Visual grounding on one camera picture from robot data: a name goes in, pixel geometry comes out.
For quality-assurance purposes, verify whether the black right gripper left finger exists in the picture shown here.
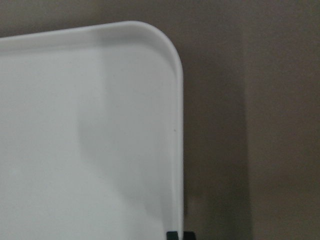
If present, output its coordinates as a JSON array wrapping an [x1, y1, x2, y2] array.
[[166, 231, 179, 240]]

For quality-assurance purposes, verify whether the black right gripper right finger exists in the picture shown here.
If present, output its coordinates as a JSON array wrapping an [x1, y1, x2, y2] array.
[[183, 231, 195, 240]]

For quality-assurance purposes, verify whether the cream rabbit tray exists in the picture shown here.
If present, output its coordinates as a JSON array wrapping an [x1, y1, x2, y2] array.
[[0, 21, 184, 240]]

